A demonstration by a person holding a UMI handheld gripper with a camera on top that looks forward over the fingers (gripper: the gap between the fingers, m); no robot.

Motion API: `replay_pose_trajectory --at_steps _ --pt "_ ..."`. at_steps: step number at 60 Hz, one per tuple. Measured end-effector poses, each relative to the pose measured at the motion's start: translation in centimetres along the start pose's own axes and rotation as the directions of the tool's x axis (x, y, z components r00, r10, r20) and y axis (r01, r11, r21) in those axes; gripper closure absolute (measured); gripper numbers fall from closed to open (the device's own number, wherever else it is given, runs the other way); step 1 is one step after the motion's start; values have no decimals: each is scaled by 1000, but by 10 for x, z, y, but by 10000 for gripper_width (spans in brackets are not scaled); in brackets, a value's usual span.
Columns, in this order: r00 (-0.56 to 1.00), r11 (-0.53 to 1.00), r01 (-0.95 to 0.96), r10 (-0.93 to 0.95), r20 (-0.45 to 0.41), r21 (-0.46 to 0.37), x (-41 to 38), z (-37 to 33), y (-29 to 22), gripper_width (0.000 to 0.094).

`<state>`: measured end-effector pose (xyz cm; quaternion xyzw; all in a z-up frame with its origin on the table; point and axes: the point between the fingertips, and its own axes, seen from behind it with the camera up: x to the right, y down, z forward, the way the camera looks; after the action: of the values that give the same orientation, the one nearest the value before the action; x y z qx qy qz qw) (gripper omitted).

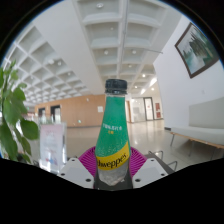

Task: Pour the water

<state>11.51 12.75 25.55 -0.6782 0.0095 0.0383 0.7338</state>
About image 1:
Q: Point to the round ceiling lights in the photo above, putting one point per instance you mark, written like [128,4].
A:
[99,5]

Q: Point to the dark framed glass door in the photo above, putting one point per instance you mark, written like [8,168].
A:
[148,109]

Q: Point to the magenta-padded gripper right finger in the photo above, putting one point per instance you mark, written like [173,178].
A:
[149,172]

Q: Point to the green leafy plant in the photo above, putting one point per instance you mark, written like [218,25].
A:
[11,111]

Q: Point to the white cushioned bench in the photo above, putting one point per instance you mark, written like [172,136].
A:
[203,130]

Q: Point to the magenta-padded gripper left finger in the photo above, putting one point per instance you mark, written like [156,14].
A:
[73,172]

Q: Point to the clear acrylic sign stand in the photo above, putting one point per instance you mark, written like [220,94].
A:
[52,143]

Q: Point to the black metal chairs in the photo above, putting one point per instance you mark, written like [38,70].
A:
[173,162]

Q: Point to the green plastic drink bottle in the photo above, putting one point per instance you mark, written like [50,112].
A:
[112,126]

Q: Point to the dark framed landscape picture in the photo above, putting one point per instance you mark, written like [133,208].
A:
[196,50]

